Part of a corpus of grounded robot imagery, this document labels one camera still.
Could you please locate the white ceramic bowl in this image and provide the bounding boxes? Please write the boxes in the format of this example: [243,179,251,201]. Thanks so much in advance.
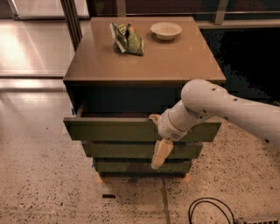
[150,22,182,41]

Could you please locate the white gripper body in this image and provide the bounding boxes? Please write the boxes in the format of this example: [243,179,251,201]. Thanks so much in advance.
[157,109,190,142]

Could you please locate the black floor cable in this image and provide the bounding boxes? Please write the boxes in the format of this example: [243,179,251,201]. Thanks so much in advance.
[187,197,236,224]

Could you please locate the green drawer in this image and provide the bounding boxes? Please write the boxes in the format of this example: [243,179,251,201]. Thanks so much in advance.
[94,158,192,173]
[63,115,221,143]
[81,141,203,159]

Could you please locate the green top drawer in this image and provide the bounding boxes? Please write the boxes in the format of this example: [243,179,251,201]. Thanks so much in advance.
[63,115,221,143]

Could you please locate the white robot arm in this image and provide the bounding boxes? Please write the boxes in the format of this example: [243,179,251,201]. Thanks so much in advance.
[149,80,280,169]

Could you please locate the brown drawer cabinet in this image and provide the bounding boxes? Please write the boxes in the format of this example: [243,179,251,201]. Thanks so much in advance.
[64,17,226,177]

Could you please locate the green bottom drawer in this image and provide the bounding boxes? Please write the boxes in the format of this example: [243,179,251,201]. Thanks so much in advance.
[94,158,192,173]

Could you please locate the green crumpled chip bag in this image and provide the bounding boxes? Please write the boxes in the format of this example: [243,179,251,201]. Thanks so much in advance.
[109,21,144,56]

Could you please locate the green middle drawer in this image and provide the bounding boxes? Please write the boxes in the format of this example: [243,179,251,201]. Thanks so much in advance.
[81,141,203,159]

